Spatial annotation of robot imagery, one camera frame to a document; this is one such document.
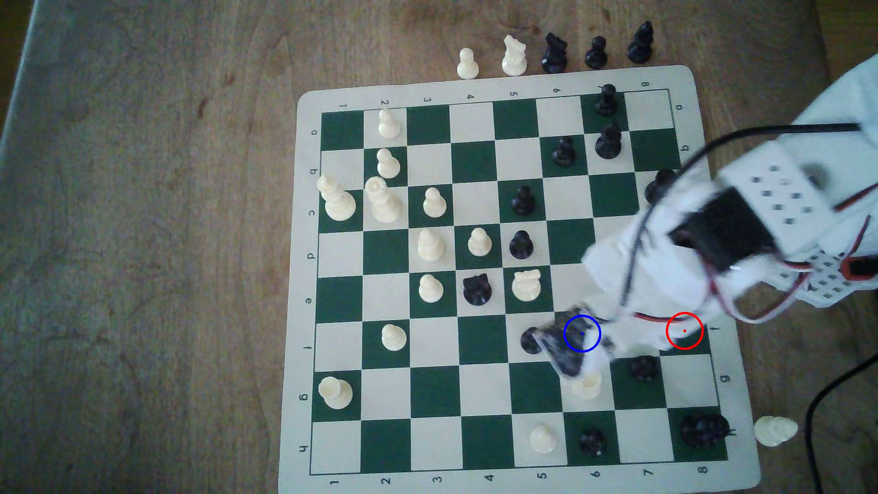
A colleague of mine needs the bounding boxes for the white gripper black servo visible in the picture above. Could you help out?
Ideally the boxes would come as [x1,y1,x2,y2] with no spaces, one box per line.
[541,181,780,380]

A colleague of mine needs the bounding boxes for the white chess rook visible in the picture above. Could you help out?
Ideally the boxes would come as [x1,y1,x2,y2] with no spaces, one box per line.
[319,376,354,410]
[571,370,604,402]

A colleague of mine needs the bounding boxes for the white chess knight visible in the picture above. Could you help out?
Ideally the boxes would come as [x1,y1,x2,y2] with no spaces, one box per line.
[501,34,528,77]
[512,269,543,303]

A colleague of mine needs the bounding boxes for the toppled black chess king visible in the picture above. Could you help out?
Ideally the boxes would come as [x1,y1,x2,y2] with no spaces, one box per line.
[680,410,736,451]

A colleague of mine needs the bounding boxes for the green white chess board mat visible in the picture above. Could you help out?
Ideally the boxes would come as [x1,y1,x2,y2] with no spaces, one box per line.
[278,65,762,494]

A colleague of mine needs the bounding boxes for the black chess knight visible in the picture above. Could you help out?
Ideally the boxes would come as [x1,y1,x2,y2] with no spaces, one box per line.
[541,32,569,74]
[463,273,493,307]

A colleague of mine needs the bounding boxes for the toppled white chess bishop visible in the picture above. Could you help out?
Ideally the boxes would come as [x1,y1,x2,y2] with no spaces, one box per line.
[753,416,800,448]

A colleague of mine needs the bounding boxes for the black chess bishop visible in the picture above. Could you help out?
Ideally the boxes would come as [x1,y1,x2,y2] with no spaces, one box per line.
[627,21,654,65]
[594,121,624,160]

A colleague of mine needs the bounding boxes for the red clamp piece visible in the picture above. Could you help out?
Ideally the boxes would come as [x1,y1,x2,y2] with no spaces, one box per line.
[842,254,878,282]

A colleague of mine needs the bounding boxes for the black pawn column 8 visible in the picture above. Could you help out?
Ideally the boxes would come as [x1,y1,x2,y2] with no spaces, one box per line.
[645,169,680,207]

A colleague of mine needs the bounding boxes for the white queen column 2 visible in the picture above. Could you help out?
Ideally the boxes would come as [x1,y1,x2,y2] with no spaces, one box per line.
[364,176,403,225]

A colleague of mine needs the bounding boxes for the red black servo wires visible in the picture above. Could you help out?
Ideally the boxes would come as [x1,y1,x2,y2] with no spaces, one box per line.
[631,185,878,325]

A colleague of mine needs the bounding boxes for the black power cable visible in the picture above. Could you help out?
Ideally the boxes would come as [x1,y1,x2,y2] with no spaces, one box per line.
[804,353,878,494]

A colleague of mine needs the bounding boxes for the white perforated base plate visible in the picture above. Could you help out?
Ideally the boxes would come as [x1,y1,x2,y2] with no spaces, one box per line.
[775,247,878,307]

